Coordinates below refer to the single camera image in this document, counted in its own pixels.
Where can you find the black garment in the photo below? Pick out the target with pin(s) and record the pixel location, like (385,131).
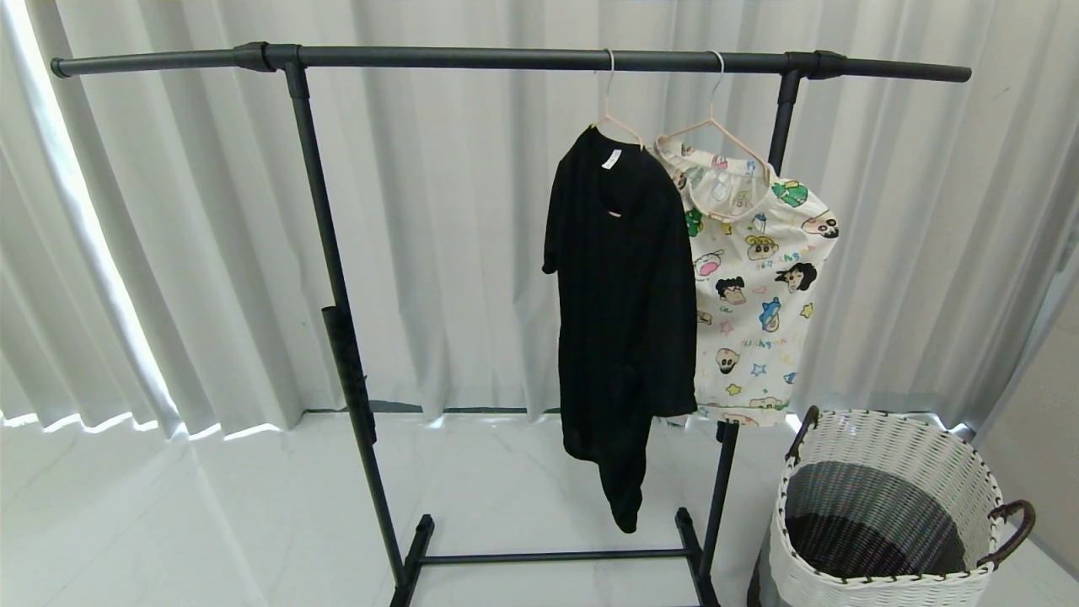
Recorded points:
(624,320)

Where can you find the pink clothes hanger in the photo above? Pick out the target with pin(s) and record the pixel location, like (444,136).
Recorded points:
(716,126)
(609,110)

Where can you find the cream printed garment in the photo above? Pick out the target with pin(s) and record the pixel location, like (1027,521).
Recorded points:
(759,320)

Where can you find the black clothes rack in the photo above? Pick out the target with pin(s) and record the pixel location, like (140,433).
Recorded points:
(464,58)

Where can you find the white laundry basket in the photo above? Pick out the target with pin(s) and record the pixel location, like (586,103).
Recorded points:
(885,438)

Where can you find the white curtain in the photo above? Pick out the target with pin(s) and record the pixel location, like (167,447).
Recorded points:
(421,236)

